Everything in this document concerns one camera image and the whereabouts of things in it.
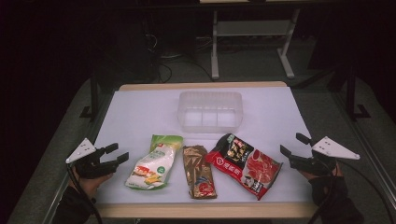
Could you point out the brown gold food packet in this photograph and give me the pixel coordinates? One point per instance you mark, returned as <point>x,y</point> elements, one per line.
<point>199,172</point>

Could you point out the red and black food packet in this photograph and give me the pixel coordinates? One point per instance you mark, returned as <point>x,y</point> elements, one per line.
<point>246,165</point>

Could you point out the green and white food packet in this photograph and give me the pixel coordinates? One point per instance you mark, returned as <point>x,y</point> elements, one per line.
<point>155,163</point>

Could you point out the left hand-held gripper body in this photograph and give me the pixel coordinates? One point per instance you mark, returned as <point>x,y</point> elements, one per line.
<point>93,168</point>

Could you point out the person's left hand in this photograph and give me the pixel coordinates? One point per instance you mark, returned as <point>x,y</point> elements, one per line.
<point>90,185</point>

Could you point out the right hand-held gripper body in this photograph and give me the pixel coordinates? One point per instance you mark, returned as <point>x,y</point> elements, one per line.
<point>311,164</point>

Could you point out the person's right hand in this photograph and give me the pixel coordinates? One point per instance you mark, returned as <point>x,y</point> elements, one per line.
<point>311,176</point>

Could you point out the clear plastic container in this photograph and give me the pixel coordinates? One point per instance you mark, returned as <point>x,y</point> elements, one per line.
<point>210,112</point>

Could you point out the black metal stand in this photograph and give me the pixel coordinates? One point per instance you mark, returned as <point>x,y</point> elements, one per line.
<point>94,99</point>
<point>351,93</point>

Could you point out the white table sheet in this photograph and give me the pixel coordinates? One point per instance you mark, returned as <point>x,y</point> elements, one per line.
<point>140,118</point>

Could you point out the metal frame rail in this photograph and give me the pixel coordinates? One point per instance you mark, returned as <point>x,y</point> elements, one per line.
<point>62,189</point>
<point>373,165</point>

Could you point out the white metal frame stand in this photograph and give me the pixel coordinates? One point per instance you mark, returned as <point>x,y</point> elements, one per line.
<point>214,62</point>

